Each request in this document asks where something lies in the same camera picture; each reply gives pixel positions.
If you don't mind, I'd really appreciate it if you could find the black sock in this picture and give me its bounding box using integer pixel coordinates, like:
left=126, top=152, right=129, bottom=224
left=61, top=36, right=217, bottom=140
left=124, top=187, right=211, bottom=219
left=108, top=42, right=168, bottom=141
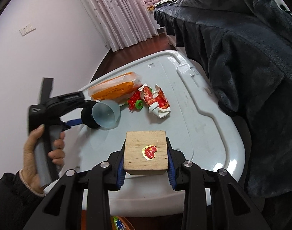
left=80, top=100, right=100, bottom=129

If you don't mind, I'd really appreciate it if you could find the light blue plastic cup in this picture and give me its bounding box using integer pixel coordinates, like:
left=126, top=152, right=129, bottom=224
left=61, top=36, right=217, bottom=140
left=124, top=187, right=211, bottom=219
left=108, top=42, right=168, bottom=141
left=92, top=100, right=121, bottom=129

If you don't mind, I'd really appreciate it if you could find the orange plastic bag package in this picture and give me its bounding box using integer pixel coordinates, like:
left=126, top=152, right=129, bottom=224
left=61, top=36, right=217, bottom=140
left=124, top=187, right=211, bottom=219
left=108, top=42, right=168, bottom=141
left=88, top=72, right=142, bottom=101

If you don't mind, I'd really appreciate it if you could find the red green toy brick car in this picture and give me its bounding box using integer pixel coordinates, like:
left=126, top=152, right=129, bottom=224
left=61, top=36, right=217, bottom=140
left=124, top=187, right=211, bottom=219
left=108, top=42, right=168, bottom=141
left=127, top=87, right=156, bottom=111

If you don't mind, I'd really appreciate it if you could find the wooden block with heart sticker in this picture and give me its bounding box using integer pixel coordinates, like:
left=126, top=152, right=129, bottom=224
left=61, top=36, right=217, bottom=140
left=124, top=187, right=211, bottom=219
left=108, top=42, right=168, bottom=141
left=123, top=131, right=168, bottom=176

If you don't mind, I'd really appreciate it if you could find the red white carton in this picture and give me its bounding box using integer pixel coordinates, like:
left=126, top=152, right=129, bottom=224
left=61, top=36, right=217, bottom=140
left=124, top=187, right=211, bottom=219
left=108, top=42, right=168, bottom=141
left=138, top=84, right=171, bottom=118

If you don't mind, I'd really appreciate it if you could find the black sleeve forearm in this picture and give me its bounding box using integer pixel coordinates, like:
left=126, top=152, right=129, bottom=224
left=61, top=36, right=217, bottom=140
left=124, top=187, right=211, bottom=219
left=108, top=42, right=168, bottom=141
left=0, top=170, right=45, bottom=229

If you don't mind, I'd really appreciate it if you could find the person left hand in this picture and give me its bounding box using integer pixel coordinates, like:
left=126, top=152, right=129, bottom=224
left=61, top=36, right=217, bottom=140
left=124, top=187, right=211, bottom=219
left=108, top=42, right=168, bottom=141
left=20, top=125, right=65, bottom=195

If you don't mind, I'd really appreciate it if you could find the white plastic storage lid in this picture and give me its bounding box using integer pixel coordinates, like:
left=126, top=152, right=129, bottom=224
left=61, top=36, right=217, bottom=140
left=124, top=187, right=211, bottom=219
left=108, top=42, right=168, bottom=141
left=60, top=50, right=245, bottom=217

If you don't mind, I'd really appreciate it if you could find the pink dotted curtain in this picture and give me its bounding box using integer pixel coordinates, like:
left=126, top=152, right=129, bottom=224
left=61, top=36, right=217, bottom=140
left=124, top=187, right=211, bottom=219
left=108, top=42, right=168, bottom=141
left=80, top=0, right=158, bottom=51

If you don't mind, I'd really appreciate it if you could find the dark blue bed blanket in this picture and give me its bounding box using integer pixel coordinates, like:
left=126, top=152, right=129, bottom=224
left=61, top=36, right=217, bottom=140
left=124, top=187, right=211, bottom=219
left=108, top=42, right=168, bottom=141
left=154, top=0, right=292, bottom=229

